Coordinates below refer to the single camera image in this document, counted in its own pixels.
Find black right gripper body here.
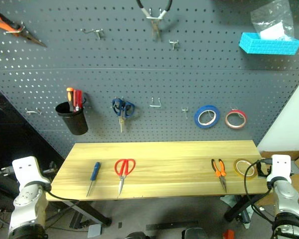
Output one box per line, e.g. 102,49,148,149
256,161,273,179

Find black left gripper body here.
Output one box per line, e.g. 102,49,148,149
41,161,58,176

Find grey pegboard tool wall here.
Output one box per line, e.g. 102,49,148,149
0,0,299,160

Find yellow tape roll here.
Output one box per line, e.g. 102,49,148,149
233,158,258,180

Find black table leg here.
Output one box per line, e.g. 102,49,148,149
224,193,268,223
62,200,113,226

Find black plastic cup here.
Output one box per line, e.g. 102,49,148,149
55,101,89,136

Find red tape roll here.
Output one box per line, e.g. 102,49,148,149
225,109,247,130

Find blue tape roll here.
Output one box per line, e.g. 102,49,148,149
193,105,221,129

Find dark rounded shape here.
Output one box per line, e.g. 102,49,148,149
181,227,210,239
124,231,151,239

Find black flat ruler strip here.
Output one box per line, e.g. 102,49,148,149
146,220,199,231

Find blue plastic bin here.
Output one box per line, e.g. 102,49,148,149
238,32,299,56

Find orange black long-nose pliers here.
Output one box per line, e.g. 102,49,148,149
0,6,48,48

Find clear plastic bag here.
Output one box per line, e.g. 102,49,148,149
250,0,295,41

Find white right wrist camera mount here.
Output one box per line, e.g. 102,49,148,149
266,154,294,183

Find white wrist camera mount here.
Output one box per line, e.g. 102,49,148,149
266,154,294,183
11,156,51,187

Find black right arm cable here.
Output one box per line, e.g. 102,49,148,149
243,159,277,225

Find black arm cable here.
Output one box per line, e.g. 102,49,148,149
45,184,81,203
243,159,277,225

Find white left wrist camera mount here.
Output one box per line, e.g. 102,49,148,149
11,156,51,187

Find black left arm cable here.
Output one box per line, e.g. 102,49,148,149
45,184,81,203

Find orange black handled pliers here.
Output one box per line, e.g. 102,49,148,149
211,158,228,193

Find blue handled screwdriver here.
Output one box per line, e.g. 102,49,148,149
86,161,101,198

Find red handled scissors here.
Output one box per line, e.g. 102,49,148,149
114,158,136,196

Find red handled tool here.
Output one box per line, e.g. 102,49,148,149
73,89,84,113

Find orange black handled screwdriver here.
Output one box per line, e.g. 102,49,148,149
66,87,75,112

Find blue handled scissors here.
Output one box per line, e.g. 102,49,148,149
111,97,136,133

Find black white handled pliers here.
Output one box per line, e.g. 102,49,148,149
136,0,173,42

